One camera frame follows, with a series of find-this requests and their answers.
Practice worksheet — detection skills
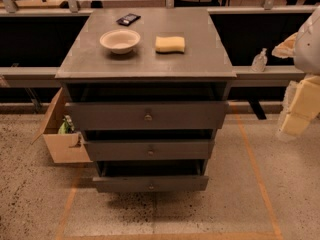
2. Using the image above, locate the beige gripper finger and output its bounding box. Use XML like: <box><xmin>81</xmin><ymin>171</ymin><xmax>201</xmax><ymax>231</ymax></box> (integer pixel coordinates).
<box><xmin>271</xmin><ymin>33</ymin><xmax>297</xmax><ymax>59</ymax></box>

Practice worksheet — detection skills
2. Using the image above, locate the yellow sponge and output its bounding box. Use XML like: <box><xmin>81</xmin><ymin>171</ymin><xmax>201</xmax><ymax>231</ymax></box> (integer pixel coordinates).
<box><xmin>155</xmin><ymin>36</ymin><xmax>185</xmax><ymax>53</ymax></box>

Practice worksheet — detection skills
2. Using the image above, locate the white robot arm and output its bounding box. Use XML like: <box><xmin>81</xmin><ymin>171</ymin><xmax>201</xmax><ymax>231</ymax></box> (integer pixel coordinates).
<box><xmin>272</xmin><ymin>6</ymin><xmax>320</xmax><ymax>75</ymax></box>

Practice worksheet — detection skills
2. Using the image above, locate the clear plastic bottle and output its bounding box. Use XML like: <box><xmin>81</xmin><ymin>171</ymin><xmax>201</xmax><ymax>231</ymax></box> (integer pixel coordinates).
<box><xmin>251</xmin><ymin>48</ymin><xmax>268</xmax><ymax>72</ymax></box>

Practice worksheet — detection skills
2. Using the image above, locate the grey wooden drawer cabinet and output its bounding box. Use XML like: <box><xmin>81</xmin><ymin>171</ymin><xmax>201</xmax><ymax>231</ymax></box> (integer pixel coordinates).
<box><xmin>56</xmin><ymin>8</ymin><xmax>236</xmax><ymax>177</ymax></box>

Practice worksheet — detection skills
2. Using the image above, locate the black flat packet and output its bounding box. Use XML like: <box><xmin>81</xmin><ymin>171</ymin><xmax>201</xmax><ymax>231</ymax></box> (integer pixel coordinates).
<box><xmin>117</xmin><ymin>13</ymin><xmax>141</xmax><ymax>26</ymax></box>

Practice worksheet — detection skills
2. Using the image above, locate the middle grey drawer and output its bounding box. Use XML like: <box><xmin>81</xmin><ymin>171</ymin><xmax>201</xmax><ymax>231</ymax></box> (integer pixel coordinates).
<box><xmin>84</xmin><ymin>140</ymin><xmax>214</xmax><ymax>161</ymax></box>

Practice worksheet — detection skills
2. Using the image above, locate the grey drawer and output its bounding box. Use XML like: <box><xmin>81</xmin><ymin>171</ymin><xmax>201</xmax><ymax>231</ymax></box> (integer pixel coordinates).
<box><xmin>66</xmin><ymin>101</ymin><xmax>228</xmax><ymax>130</ymax></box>
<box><xmin>84</xmin><ymin>140</ymin><xmax>214</xmax><ymax>161</ymax></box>
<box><xmin>93</xmin><ymin>175</ymin><xmax>209</xmax><ymax>192</ymax></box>

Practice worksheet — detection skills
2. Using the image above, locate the white ceramic bowl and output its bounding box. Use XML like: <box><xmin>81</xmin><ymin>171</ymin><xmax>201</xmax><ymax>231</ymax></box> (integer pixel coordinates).
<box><xmin>100</xmin><ymin>29</ymin><xmax>141</xmax><ymax>55</ymax></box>

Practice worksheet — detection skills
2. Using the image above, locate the bottom grey drawer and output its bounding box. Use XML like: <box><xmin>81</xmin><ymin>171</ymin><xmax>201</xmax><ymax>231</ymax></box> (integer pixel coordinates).
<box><xmin>93</xmin><ymin>175</ymin><xmax>209</xmax><ymax>192</ymax></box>

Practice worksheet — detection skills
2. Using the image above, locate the top grey drawer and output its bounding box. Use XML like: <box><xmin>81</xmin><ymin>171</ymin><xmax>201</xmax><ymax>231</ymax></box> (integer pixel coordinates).
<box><xmin>66</xmin><ymin>101</ymin><xmax>228</xmax><ymax>130</ymax></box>

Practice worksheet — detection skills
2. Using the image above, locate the green item in box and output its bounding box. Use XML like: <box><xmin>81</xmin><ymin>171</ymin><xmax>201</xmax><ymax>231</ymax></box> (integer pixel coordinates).
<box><xmin>58</xmin><ymin>115</ymin><xmax>74</xmax><ymax>134</ymax></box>

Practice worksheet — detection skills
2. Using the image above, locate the open cardboard box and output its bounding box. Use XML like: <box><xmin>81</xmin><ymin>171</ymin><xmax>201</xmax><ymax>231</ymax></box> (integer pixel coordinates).
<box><xmin>32</xmin><ymin>88</ymin><xmax>90</xmax><ymax>163</ymax></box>

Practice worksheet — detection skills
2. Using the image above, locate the grey metal railing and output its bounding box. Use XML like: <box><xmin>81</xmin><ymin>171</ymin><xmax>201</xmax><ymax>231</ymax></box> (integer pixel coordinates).
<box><xmin>0</xmin><ymin>0</ymin><xmax>320</xmax><ymax>18</ymax></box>

